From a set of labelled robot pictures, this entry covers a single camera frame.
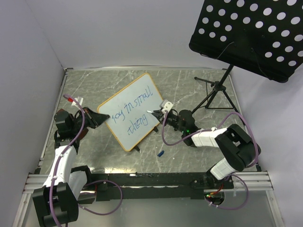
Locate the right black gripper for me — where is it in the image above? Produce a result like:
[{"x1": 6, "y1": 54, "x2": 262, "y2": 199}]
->
[{"x1": 152, "y1": 109, "x2": 186, "y2": 133}]

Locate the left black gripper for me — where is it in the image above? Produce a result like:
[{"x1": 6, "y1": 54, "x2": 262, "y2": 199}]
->
[{"x1": 71, "y1": 107, "x2": 109, "y2": 133}]

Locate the yellow framed whiteboard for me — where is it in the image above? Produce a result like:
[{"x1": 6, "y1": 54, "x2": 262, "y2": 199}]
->
[{"x1": 97, "y1": 73, "x2": 163, "y2": 151}]

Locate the blue marker cap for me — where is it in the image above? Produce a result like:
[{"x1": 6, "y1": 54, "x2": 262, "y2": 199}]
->
[{"x1": 157, "y1": 150, "x2": 165, "y2": 157}]

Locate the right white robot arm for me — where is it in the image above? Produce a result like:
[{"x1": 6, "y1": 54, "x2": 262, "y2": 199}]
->
[{"x1": 149, "y1": 109, "x2": 261, "y2": 188}]

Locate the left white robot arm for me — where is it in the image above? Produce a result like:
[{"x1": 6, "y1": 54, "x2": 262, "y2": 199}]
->
[{"x1": 33, "y1": 107, "x2": 110, "y2": 227}]

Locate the black base crossbar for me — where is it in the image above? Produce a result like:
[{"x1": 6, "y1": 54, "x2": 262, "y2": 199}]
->
[{"x1": 84, "y1": 172, "x2": 234, "y2": 201}]

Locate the black perforated music stand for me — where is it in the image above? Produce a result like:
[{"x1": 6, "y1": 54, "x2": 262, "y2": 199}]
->
[{"x1": 189, "y1": 0, "x2": 303, "y2": 109}]

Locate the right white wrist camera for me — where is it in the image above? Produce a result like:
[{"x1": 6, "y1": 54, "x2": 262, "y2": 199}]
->
[{"x1": 160, "y1": 99, "x2": 173, "y2": 114}]

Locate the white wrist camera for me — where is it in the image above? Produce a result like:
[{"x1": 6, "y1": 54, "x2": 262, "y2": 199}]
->
[
  {"x1": 160, "y1": 99, "x2": 173, "y2": 114},
  {"x1": 67, "y1": 96, "x2": 84, "y2": 107}
]

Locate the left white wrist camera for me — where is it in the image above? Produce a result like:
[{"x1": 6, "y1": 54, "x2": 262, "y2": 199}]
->
[{"x1": 67, "y1": 96, "x2": 84, "y2": 107}]

